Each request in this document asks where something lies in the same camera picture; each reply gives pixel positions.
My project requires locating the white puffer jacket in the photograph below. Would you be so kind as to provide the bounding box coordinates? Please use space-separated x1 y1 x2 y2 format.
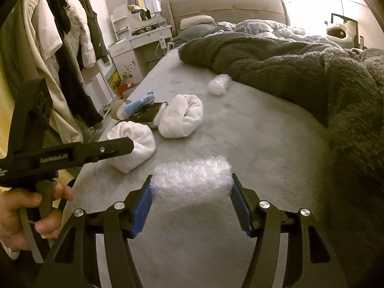
65 0 96 68

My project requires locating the yellow curtain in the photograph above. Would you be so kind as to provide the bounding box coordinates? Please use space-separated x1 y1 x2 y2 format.
0 63 14 158

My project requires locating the yellow picture book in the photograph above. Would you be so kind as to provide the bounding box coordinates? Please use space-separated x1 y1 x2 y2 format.
105 65 121 95

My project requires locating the beige hanging coat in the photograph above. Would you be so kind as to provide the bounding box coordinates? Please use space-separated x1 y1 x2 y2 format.
1 0 83 143

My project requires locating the white hanging shirt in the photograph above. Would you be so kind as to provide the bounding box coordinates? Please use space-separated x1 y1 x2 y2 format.
32 0 63 59

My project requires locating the dark green hanging vest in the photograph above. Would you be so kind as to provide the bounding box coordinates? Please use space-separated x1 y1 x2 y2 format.
79 0 109 64

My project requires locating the beige pillow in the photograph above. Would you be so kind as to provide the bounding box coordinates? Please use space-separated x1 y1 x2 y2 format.
180 15 214 30

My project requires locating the round vanity mirror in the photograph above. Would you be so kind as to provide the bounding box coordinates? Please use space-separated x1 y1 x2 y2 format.
127 0 162 22

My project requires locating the blue white wipes packet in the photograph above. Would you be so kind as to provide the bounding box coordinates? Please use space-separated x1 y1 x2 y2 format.
118 92 156 120

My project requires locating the dark grey fluffy blanket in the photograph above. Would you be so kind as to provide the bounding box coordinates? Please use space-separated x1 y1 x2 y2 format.
178 33 383 181

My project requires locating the white charger with cable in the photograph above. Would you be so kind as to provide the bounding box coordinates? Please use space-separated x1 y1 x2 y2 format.
154 35 167 58

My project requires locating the white dressing table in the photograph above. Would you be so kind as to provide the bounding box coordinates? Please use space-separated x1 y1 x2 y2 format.
109 5 173 84

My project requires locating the black hanging garment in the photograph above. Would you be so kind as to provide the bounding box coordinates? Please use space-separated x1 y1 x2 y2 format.
47 0 103 127

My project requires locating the blue patterned duvet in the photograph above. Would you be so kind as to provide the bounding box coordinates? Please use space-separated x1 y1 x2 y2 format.
217 19 364 52

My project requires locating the white towel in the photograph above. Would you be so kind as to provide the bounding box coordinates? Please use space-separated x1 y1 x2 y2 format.
106 121 156 174
157 94 204 138

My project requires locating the grey bed with mattress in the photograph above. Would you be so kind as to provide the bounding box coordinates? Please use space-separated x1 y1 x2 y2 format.
62 0 384 288

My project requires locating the white towel front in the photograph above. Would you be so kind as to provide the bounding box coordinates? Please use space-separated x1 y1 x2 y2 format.
106 121 156 174

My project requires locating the grey padded stool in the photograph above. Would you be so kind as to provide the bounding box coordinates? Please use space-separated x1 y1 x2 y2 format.
122 87 136 100

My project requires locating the person's left hand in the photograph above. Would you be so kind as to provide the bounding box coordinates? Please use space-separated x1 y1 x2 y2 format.
1 188 62 252

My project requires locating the small bubble wrap roll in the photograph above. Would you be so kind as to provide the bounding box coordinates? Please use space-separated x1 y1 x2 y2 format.
207 73 232 96

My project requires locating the grey pillow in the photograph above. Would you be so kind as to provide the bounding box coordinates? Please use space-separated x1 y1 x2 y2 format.
170 23 217 48

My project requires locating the white plush cat bed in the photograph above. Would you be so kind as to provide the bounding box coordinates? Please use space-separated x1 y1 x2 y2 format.
326 24 354 49

